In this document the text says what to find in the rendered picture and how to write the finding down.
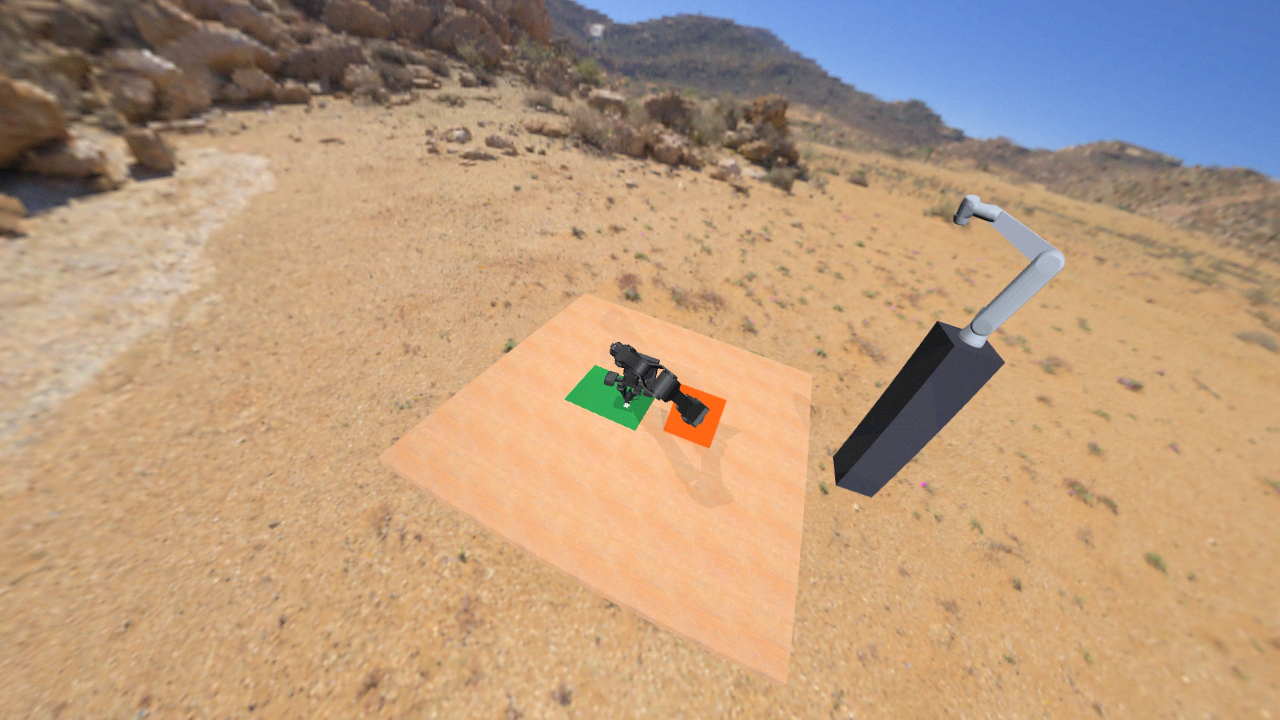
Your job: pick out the green circuit board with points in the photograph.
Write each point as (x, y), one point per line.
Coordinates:
(593, 395)

